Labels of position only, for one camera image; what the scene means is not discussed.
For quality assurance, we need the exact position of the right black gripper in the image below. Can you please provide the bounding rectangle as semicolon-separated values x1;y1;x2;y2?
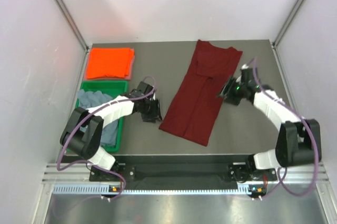
216;76;247;106

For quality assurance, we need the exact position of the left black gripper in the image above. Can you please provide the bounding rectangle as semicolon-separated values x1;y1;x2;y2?
140;97;162;123

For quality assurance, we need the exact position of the dark red t-shirt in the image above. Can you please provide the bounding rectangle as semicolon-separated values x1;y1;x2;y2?
159;40;243;146

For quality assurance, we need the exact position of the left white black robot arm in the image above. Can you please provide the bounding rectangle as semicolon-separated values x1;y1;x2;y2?
60;81;162;180

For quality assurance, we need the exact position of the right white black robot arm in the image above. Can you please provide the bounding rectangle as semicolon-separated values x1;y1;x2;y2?
218;64;322;180

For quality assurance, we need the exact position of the folded orange t-shirt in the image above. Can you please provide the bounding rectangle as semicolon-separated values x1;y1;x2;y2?
86;47;135;80

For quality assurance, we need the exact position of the crumpled grey-blue t-shirt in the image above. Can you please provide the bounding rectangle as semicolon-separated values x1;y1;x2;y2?
77;89;118;147

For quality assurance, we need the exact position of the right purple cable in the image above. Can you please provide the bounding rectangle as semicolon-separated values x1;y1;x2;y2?
247;57;323;200

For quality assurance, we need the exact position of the purple cable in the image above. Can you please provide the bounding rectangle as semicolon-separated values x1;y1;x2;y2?
247;57;323;200
56;76;157;201

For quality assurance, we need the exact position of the aluminium front rail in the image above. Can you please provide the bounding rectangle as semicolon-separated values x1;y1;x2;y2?
42;164;314;184

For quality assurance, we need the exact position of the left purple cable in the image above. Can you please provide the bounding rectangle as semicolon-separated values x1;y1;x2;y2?
56;76;157;201

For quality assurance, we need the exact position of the slotted grey cable duct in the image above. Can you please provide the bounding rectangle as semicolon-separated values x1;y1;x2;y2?
53;184;265;196

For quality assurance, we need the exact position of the right aluminium corner post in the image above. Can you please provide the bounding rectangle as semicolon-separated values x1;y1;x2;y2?
271;0;305;49

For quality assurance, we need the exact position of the aluminium corner post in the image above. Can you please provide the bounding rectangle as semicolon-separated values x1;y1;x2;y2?
271;0;305;49
36;0;90;51

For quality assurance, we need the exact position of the left aluminium corner post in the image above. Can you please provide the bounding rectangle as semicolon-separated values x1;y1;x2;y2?
36;0;90;51

